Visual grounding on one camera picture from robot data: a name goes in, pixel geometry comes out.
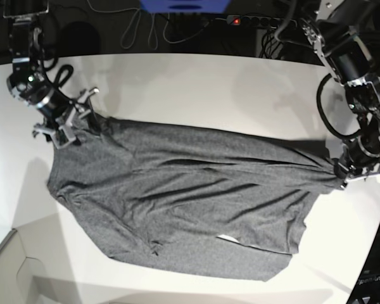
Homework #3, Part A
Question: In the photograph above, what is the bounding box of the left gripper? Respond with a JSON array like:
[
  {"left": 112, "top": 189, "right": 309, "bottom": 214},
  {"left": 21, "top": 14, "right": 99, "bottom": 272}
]
[{"left": 334, "top": 145, "right": 380, "bottom": 190}]

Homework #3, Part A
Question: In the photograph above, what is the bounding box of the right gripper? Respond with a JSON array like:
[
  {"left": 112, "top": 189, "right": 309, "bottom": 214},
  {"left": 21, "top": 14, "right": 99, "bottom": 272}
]
[{"left": 32, "top": 87, "right": 105, "bottom": 145}]

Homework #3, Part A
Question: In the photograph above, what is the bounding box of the grey long-sleeve t-shirt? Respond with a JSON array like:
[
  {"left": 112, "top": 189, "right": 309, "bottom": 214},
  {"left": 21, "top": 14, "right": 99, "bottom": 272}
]
[{"left": 47, "top": 118, "right": 341, "bottom": 281}]

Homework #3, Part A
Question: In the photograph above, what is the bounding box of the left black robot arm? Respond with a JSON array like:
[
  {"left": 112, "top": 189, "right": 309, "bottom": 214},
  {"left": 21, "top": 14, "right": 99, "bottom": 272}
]
[{"left": 300, "top": 1, "right": 380, "bottom": 186}]

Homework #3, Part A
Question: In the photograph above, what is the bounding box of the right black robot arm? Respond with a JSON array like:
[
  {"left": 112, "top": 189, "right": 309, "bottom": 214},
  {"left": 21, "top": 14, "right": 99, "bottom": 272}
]
[{"left": 3, "top": 1, "right": 99, "bottom": 149}]

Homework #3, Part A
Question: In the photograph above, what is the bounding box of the blue plastic panel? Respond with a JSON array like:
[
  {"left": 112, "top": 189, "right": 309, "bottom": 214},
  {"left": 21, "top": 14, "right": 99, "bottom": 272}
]
[{"left": 140, "top": 0, "right": 231, "bottom": 13}]

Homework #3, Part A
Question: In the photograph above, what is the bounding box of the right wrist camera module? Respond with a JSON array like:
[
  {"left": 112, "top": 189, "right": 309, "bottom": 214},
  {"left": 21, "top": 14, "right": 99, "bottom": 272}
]
[{"left": 53, "top": 126, "right": 77, "bottom": 149}]

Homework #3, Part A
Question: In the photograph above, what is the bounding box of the white looped cable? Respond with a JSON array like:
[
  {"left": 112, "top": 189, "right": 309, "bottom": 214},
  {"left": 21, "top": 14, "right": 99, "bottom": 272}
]
[{"left": 119, "top": 7, "right": 210, "bottom": 50}]

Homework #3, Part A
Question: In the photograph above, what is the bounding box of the black power strip red switch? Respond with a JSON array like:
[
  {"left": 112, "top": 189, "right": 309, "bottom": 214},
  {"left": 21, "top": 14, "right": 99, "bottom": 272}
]
[{"left": 225, "top": 15, "right": 285, "bottom": 30}]

